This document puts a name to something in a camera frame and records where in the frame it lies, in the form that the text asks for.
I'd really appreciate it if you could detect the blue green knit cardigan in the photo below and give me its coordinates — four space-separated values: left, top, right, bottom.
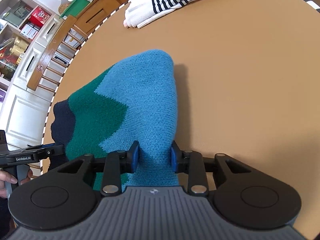
49 49 178 187

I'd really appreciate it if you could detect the person left hand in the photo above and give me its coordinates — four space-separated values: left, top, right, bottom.
0 169 33 198

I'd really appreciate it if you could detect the white sideboard cabinet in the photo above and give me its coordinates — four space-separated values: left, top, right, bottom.
1 15 64 148

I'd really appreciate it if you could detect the right wooden chair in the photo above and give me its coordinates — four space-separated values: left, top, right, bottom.
27 15 88 93

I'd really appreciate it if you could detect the open wooden shelf unit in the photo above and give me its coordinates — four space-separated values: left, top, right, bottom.
1 0 56 82

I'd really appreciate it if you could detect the green plastic basket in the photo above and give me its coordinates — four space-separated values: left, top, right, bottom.
60 0 90 18

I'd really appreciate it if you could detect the wooden drawer cabinet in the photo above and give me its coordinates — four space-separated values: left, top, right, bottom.
75 0 129 35

